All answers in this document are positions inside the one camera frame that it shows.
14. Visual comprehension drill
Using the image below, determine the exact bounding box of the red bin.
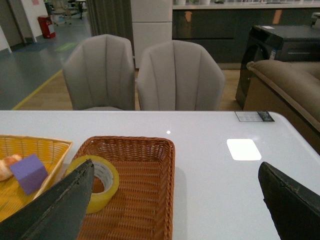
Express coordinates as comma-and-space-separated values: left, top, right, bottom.
37, 15, 56, 39

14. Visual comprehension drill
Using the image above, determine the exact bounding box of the grey chair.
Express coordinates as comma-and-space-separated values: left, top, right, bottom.
137, 40, 226, 111
62, 34, 135, 111

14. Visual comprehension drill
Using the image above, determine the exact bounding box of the yellow woven basket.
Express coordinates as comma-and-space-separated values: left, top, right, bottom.
0, 134, 73, 221

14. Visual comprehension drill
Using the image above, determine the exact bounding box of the yellow tape roll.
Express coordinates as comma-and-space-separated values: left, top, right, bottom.
65, 155, 120, 214

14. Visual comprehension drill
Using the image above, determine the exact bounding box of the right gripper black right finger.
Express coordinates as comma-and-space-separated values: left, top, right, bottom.
258, 161, 320, 240

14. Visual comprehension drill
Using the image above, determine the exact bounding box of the beige sofa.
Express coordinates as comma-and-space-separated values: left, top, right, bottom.
243, 60, 320, 143

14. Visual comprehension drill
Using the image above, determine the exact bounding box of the toy croissant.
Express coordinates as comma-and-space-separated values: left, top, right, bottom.
0, 154, 23, 181

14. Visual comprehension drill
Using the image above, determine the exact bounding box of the dark grey counter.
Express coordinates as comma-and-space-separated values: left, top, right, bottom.
172, 2, 320, 65

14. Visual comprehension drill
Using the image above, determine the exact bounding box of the left grey chair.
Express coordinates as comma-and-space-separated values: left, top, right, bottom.
62, 34, 135, 111

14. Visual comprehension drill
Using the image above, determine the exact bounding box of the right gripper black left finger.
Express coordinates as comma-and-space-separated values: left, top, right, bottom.
0, 159, 95, 240

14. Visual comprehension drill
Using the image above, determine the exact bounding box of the table label sticker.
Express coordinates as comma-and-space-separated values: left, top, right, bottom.
235, 111, 274, 122

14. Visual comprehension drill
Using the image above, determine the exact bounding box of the white cabinet column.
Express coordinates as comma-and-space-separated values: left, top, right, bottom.
130, 0, 173, 69

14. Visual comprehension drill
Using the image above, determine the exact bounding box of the purple foam cube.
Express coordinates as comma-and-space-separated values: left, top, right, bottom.
9, 154, 49, 196

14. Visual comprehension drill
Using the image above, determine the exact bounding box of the brown wicker basket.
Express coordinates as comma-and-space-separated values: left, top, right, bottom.
75, 136, 175, 240

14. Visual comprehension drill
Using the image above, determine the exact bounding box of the black appliance box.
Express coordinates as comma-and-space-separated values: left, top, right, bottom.
234, 24, 320, 111

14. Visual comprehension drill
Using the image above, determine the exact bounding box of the right grey chair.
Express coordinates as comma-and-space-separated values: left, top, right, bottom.
137, 40, 226, 111

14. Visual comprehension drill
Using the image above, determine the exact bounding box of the grey curtain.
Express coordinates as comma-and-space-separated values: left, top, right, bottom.
86, 0, 135, 56

